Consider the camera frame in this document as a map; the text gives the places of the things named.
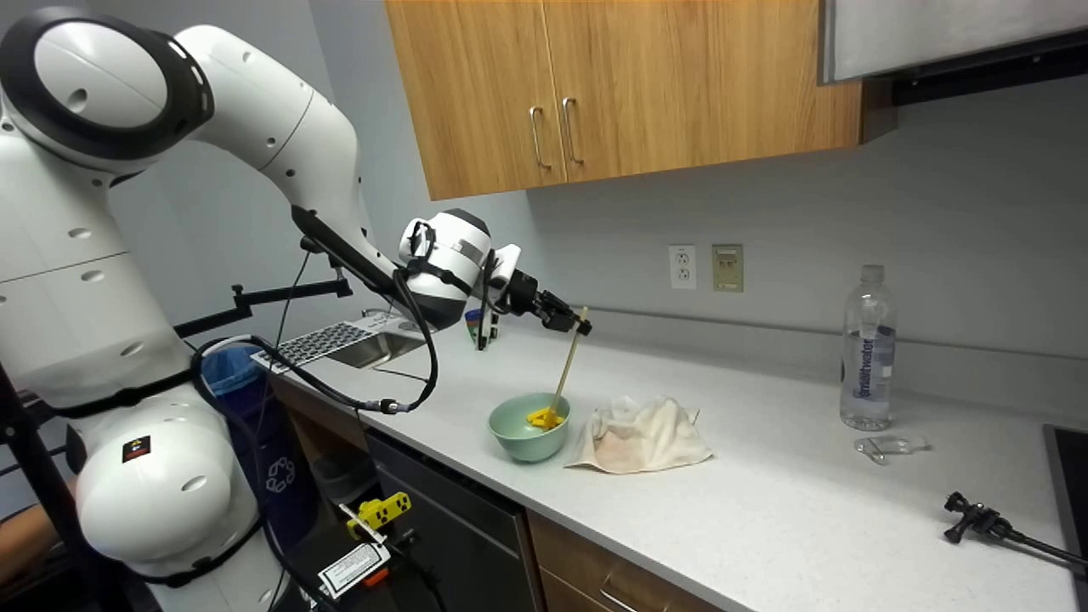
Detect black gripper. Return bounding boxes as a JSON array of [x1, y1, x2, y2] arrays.
[[484, 245, 592, 334]]

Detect wooden spoon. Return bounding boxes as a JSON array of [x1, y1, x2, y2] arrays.
[[541, 334, 580, 409]]

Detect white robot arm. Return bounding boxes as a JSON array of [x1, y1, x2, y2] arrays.
[[0, 6, 580, 596]]

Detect mint green bowl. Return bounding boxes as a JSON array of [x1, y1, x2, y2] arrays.
[[491, 392, 572, 465]]

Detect yellow plastic fries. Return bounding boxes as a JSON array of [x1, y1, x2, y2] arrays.
[[525, 409, 563, 432]]

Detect stained white cloth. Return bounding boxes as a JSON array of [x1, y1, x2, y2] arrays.
[[572, 398, 709, 477]]

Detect steel kitchen sink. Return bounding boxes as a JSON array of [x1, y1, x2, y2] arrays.
[[272, 313, 426, 369]]

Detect wooden upper cabinet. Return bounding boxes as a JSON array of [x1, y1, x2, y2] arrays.
[[384, 0, 895, 200]]

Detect black dishwasher front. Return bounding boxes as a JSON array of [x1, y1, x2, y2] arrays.
[[368, 432, 541, 612]]

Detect brown lower cabinet drawers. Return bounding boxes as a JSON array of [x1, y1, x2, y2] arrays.
[[526, 513, 716, 612]]

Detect yellow handheld tool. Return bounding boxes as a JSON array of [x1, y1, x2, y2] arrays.
[[348, 489, 410, 535]]

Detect blue recycling bin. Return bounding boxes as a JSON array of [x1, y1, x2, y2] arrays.
[[202, 345, 318, 552]]

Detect clear water bottle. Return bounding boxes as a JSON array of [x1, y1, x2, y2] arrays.
[[840, 266, 898, 432]]

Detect crumpled clear plastic wrapper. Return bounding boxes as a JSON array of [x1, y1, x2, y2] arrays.
[[853, 437, 928, 465]]

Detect steel range hood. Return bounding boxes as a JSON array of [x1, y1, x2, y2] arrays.
[[818, 0, 1088, 105]]

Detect black stove cooktop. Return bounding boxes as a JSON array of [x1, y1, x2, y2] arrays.
[[1045, 424, 1088, 558]]

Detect white wall outlet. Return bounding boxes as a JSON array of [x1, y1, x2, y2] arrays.
[[666, 245, 697, 288]]

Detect beige wall switch plate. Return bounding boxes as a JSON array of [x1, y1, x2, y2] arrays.
[[709, 245, 743, 294]]

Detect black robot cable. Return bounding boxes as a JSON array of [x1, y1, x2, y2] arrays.
[[182, 206, 491, 418]]

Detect black camera clamp mount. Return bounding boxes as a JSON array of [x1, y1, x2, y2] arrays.
[[943, 492, 1088, 576]]

